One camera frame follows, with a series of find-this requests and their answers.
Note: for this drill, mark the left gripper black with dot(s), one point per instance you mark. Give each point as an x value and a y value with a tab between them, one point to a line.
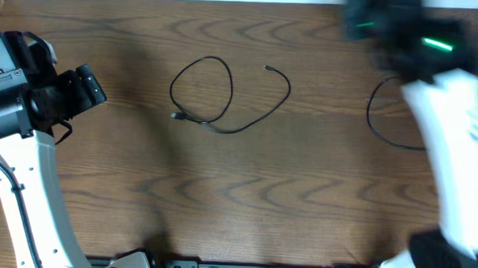
90	85

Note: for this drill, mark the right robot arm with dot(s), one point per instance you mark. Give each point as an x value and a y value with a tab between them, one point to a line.
436	63

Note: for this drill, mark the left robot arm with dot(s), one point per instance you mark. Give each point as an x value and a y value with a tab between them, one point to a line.
32	200

